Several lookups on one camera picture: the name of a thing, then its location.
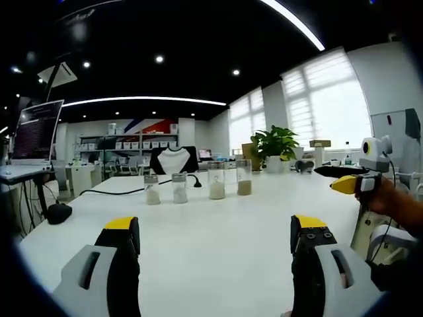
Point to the person's right hand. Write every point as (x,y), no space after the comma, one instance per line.
(385,198)

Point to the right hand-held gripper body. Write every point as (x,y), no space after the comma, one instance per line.
(375,162)

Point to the straight ceiling light strip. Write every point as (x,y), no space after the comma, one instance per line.
(294,21)

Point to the computer monitor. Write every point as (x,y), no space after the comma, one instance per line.
(36,132)

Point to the black rounded pouch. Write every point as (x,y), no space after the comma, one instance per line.
(59,214)

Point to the long curved ceiling light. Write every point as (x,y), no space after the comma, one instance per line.
(145,98)

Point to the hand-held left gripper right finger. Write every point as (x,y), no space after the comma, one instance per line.
(325,284)

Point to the green potted plant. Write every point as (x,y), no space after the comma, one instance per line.
(274,142)

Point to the clear plastic drink bottle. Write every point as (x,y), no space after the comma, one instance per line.
(347,155)

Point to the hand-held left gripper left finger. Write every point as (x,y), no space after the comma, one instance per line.
(92,280)

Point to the tall cardboard box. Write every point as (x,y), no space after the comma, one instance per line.
(248,155)

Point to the flat cardboard box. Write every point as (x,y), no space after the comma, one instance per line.
(320,143)

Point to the storage shelf with white bins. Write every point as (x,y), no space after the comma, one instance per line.
(132,143)

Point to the tall glass seasoning bottle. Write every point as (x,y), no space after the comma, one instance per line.
(216,188)
(244,186)

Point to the ceiling air conditioner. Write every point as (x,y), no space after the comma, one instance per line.
(57,75)

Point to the small lit screen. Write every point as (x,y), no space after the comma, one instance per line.
(205,154)

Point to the short glass seasoning bottle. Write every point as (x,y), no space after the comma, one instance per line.
(179,194)
(152,195)

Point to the grey rounded object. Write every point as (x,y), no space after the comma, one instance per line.
(305,166)

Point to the white board panel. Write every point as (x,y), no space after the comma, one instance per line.
(396,132)

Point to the white low cabinet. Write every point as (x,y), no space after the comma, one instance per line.
(81,180)

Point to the grey side desk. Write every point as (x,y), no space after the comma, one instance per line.
(20,173)

